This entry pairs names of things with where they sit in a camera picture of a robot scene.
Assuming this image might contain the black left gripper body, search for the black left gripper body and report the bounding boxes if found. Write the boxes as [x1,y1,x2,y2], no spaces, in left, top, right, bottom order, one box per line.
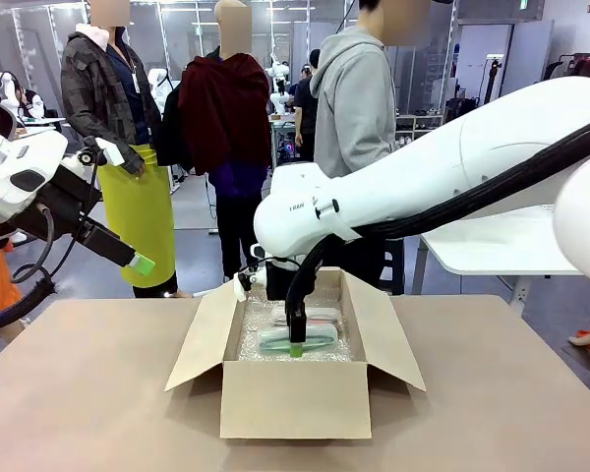
[17,164,138,270]

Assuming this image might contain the black suitcases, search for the black suitcases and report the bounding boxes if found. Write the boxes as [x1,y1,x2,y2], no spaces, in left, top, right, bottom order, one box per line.
[443,96,480,123]

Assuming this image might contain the open brown cardboard box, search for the open brown cardboard box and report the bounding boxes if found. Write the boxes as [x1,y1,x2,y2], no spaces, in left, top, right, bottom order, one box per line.
[164,267,428,441]

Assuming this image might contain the mannequin in maroon shawl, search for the mannequin in maroon shawl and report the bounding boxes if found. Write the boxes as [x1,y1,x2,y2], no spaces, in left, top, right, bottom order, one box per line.
[176,0,272,284]

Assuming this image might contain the person in grey hoodie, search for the person in grey hoodie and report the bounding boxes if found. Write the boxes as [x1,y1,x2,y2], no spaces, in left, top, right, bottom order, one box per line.
[308,0,432,296]

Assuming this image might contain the person in black clothes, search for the person in black clothes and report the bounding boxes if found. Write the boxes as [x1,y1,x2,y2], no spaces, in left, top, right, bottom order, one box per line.
[293,48,323,164]

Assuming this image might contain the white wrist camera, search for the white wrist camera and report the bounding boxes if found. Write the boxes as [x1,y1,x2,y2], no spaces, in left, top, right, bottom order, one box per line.
[232,243,268,303]
[76,136,127,169]

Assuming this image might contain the wooden shoe rack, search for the wooden shoe rack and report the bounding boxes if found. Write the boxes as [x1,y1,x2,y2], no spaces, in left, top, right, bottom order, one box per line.
[394,113,444,148]

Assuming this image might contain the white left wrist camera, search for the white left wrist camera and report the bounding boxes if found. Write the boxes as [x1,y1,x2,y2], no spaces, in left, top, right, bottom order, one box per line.
[76,136,127,169]

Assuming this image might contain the grey looped cable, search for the grey looped cable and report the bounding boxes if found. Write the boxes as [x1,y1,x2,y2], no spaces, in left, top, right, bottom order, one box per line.
[9,204,55,286]

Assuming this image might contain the clear bubble wrap sheet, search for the clear bubble wrap sheet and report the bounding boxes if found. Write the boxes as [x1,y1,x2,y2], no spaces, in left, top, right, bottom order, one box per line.
[235,288,355,364]

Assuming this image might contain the white side table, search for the white side table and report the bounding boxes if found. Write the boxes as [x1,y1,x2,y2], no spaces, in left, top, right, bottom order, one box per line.
[412,203,590,311]

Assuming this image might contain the clothes rack with coats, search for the clothes rack with coats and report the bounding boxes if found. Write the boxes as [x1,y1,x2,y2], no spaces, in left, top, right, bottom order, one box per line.
[542,52,590,86]

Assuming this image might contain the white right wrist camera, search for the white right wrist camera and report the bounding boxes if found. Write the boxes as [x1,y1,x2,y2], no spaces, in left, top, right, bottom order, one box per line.
[232,243,268,303]

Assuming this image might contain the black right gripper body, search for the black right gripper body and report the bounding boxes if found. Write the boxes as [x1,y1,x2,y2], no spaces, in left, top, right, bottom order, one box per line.
[265,256,304,302]

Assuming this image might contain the dark braided cable sleeve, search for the dark braided cable sleeve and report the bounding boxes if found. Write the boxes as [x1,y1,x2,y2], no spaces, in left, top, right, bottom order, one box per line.
[0,277,56,336]

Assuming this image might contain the yellow skirt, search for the yellow skirt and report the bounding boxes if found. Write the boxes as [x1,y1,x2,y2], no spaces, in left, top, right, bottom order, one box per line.
[97,144,178,289]

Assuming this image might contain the small white humanoid robot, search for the small white humanoid robot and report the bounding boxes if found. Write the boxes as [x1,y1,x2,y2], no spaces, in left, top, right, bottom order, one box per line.
[268,52,293,118]

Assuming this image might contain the mannequin in plaid jacket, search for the mannequin in plaid jacket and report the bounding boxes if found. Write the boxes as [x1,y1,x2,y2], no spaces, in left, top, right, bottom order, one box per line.
[60,0,194,300]

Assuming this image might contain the seated person in white jacket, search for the seated person in white jacket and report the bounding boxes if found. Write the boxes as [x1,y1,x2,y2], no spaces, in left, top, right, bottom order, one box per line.
[18,88,46,122]

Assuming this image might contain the black floor stand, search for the black floor stand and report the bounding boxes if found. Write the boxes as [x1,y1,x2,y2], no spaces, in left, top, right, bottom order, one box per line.
[479,55,503,105]

